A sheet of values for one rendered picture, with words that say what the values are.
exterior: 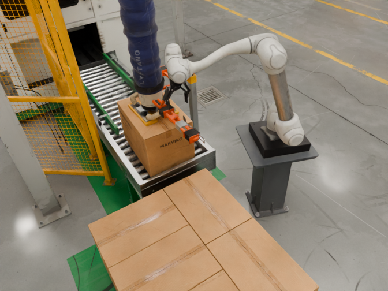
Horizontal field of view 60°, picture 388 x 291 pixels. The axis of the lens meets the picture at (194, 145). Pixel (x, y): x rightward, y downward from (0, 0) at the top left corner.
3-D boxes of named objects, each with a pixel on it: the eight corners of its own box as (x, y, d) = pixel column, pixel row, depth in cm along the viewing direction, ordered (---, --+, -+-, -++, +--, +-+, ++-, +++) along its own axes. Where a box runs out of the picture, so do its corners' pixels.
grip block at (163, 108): (158, 114, 248) (157, 107, 244) (170, 109, 251) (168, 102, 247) (163, 119, 242) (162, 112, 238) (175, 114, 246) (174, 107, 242)
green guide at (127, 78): (103, 59, 433) (101, 52, 427) (111, 56, 437) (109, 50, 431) (161, 118, 327) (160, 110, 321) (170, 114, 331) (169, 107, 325)
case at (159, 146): (125, 138, 308) (116, 101, 282) (164, 123, 322) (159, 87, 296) (151, 178, 267) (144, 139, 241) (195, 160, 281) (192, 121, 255)
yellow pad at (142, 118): (127, 105, 275) (126, 101, 272) (138, 101, 279) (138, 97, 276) (146, 126, 253) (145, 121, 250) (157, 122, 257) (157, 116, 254)
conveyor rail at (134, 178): (63, 82, 422) (58, 68, 410) (67, 81, 424) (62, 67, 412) (141, 200, 269) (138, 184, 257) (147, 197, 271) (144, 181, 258)
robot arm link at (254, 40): (246, 32, 208) (253, 40, 197) (274, 26, 209) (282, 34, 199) (246, 52, 216) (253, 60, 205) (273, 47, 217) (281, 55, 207)
